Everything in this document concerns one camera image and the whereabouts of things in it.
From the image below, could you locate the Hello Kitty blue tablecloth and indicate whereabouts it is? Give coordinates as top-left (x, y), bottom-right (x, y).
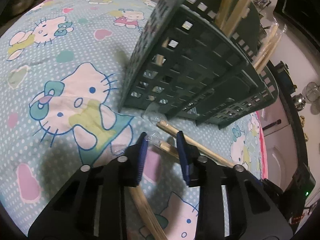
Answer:
top-left (0, 0), bottom-right (266, 237)

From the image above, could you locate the bamboo chopstick pair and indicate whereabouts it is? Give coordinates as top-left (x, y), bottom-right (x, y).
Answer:
top-left (156, 120), bottom-right (234, 167)
top-left (159, 141), bottom-right (179, 159)
top-left (253, 23), bottom-right (286, 74)
top-left (215, 0), bottom-right (232, 29)
top-left (222, 0), bottom-right (251, 37)
top-left (129, 186), bottom-right (167, 240)

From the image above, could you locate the dark teal enamel pot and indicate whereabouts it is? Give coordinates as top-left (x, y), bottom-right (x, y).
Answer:
top-left (275, 61), bottom-right (297, 94)

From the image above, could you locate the steel pot on shelf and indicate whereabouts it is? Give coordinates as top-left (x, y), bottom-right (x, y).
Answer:
top-left (10, 0), bottom-right (35, 16)

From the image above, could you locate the green plastic utensil basket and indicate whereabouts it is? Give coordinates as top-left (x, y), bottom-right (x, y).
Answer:
top-left (119, 0), bottom-right (279, 128)

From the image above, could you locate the hanging wire skimmer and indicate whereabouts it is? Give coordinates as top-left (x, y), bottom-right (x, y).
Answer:
top-left (304, 82), bottom-right (319, 103)

